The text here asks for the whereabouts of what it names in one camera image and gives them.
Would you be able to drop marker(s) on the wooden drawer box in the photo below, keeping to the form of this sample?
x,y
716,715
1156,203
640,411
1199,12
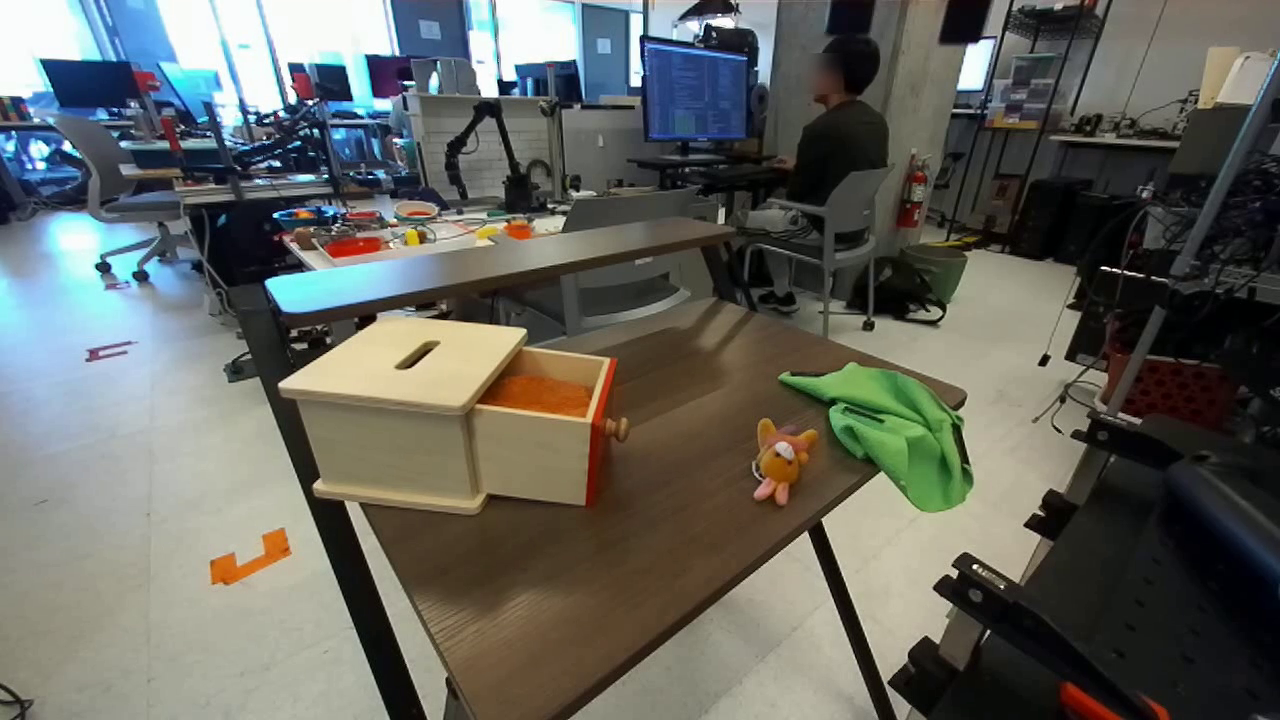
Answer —
x,y
400,420

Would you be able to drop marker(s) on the red crate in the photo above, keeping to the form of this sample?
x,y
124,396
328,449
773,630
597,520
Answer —
x,y
1170,388

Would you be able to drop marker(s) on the black monitor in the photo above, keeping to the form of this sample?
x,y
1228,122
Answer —
x,y
88,83

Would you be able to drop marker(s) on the red bowl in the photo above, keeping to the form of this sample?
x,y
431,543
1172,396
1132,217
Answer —
x,y
353,246

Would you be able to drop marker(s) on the wooden drawer knob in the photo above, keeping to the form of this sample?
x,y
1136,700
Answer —
x,y
618,429

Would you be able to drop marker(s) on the wooden drawer with red front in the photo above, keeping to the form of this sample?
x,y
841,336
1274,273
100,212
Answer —
x,y
545,440

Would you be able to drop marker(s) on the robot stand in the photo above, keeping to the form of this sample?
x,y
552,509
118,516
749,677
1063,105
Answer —
x,y
1130,600

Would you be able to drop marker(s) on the green bin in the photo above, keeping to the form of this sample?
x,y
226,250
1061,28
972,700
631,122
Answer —
x,y
938,270

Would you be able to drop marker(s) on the computer monitor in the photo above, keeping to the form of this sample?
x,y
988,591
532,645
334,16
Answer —
x,y
695,92

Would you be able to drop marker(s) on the orange plush toy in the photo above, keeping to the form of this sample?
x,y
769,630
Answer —
x,y
782,461

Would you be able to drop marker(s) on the person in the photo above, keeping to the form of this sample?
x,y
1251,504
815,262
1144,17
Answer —
x,y
835,160

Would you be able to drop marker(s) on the green cloth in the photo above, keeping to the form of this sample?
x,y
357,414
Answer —
x,y
900,430

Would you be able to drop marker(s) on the grey office chair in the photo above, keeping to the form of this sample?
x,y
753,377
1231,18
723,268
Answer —
x,y
120,190

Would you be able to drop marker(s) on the black clamp with orange tip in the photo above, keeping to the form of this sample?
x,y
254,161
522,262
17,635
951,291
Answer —
x,y
1050,640

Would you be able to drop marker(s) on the black backpack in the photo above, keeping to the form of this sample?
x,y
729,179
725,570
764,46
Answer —
x,y
900,292

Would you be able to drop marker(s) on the red fire extinguisher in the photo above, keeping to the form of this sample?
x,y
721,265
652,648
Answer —
x,y
912,195

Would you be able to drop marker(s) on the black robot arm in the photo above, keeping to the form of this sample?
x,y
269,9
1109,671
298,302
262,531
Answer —
x,y
495,150

